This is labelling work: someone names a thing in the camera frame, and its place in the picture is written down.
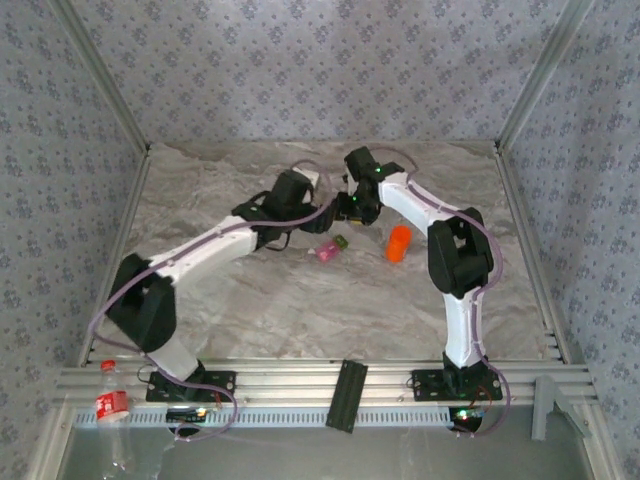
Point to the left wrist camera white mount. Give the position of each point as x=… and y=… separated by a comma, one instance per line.
x=307, y=177

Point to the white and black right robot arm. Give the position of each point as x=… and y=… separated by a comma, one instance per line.
x=462, y=320

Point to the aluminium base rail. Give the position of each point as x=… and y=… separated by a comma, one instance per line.
x=300, y=385

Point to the left circuit board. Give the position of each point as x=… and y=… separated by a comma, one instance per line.
x=185, y=415

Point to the pink and green pill organizer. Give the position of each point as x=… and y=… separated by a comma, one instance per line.
x=327, y=251

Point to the aluminium corner post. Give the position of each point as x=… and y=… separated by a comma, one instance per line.
x=545, y=75
x=100, y=80

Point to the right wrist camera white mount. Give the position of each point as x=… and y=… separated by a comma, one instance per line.
x=358, y=186

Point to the grey angle bracket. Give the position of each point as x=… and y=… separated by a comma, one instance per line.
x=542, y=405

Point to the black rail bracket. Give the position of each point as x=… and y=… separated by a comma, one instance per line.
x=346, y=395

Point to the aluminium side rail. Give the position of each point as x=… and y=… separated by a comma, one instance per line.
x=520, y=215
x=127, y=215

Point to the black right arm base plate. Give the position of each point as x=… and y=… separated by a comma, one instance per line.
x=425, y=385

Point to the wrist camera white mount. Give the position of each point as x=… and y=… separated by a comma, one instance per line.
x=358, y=186
x=307, y=177

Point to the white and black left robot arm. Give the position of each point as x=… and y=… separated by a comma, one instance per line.
x=210, y=245

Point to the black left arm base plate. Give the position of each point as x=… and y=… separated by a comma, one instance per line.
x=225, y=382

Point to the right circuit board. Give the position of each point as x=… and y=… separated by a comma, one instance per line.
x=465, y=415

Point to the clear bottle with red label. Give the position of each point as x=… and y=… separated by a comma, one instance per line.
x=111, y=405

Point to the circuit board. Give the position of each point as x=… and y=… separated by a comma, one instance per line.
x=185, y=415
x=465, y=415

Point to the orange pill bottle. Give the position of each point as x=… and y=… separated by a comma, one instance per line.
x=398, y=247

